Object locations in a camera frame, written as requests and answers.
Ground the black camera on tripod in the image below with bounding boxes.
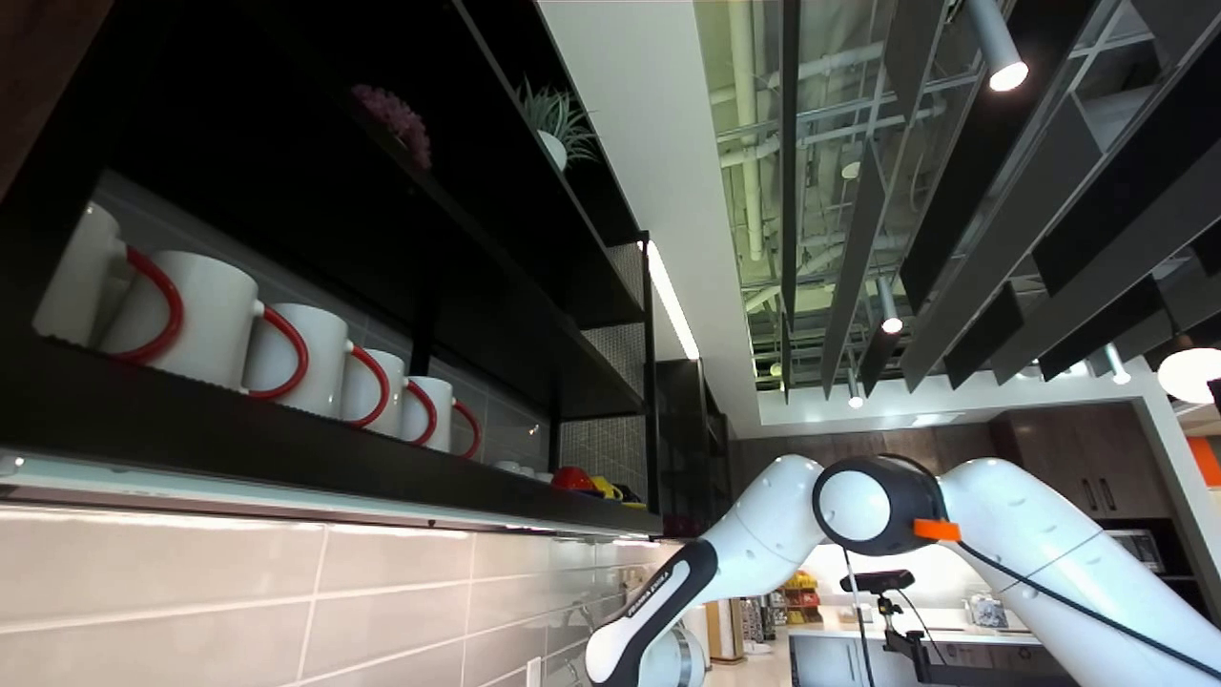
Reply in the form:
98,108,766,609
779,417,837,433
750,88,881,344
837,565,924,687

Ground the purple decoration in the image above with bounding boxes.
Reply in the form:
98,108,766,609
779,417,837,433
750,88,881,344
349,79,435,172

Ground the potted green plant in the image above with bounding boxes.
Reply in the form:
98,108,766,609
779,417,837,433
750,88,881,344
510,78,605,177

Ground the white mug red handle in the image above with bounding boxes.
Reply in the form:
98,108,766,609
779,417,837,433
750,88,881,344
448,397,490,466
241,296,354,421
401,375,457,456
341,344,414,436
97,246,264,394
32,202,130,350

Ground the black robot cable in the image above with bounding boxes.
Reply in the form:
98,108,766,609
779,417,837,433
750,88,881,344
950,531,1221,683

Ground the black cupboard shelf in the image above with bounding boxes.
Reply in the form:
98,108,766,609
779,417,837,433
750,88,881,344
0,0,666,538

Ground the orange cable clip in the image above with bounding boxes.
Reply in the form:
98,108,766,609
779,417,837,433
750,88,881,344
907,514,967,550

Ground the red shelf item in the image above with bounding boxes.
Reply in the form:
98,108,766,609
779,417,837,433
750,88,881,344
545,463,598,499

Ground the round white pendant lamp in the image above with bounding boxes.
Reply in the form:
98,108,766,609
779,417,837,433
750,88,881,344
1153,344,1221,412

